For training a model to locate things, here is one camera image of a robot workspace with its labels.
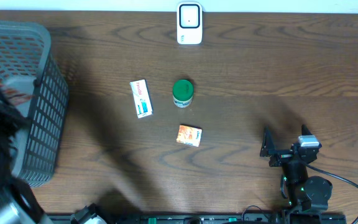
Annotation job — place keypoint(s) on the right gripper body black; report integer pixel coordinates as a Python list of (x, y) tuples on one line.
[(281, 155)]

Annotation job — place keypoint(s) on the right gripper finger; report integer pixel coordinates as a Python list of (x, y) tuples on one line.
[(268, 147), (305, 131)]

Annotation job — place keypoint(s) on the small orange box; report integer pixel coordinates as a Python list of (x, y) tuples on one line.
[(189, 135)]

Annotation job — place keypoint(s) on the green lidded jar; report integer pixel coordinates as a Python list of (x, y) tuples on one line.
[(183, 91)]

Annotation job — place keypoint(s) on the orange Top candy bar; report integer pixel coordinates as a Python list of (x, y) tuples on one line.
[(14, 96)]

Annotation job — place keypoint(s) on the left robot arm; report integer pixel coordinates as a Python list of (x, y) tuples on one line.
[(17, 201)]

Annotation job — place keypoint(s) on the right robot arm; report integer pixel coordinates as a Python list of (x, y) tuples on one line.
[(308, 196)]

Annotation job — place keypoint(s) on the grey plastic basket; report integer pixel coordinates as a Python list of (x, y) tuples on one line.
[(27, 64)]

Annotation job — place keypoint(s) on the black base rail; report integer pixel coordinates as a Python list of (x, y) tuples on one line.
[(205, 219)]

